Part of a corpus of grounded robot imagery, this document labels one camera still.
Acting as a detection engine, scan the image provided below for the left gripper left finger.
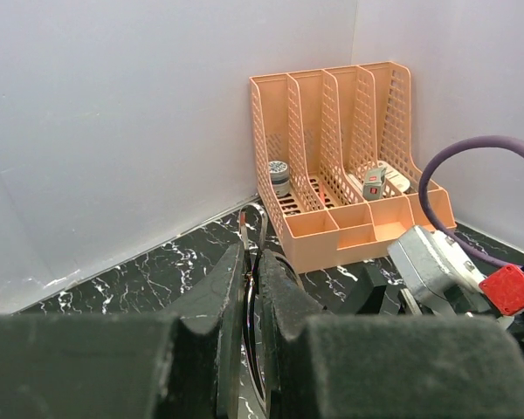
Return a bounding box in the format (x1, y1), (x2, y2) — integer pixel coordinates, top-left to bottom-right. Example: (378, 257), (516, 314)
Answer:
(0, 244), (244, 418)

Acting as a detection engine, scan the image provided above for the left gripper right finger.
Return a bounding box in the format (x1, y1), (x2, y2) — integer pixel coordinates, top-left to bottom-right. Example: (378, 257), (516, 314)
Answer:
(259, 251), (524, 418)

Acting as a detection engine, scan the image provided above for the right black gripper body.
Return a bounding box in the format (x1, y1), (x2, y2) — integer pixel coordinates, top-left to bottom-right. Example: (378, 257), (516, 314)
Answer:
(357, 265), (524, 350)

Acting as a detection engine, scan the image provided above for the silver metal keyring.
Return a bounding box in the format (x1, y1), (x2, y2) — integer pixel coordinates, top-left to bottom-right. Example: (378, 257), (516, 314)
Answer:
(238, 202), (284, 418)

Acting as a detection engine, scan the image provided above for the grey green small box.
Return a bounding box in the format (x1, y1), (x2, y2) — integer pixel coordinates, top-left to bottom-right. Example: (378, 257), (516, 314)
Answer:
(362, 167), (386, 201)

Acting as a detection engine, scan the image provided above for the orange pen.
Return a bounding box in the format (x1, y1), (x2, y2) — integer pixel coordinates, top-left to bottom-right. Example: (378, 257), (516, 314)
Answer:
(318, 181), (326, 206)

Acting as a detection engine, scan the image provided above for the orange plastic file organizer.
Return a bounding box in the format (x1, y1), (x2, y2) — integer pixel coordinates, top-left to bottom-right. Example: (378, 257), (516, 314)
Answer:
(250, 61), (431, 273)

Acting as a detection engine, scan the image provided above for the black marble pattern mat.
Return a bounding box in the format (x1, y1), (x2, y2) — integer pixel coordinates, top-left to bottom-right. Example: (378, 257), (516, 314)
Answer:
(12, 207), (524, 419)

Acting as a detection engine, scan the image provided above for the grey round jar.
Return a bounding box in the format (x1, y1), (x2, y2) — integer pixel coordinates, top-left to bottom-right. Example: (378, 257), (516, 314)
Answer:
(268, 161), (290, 198)

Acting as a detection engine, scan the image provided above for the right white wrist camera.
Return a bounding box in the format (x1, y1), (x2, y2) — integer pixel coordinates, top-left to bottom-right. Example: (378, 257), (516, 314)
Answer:
(386, 224), (524, 318)

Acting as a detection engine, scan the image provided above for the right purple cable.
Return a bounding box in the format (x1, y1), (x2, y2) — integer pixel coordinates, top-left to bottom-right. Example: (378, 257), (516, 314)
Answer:
(417, 134), (524, 280)

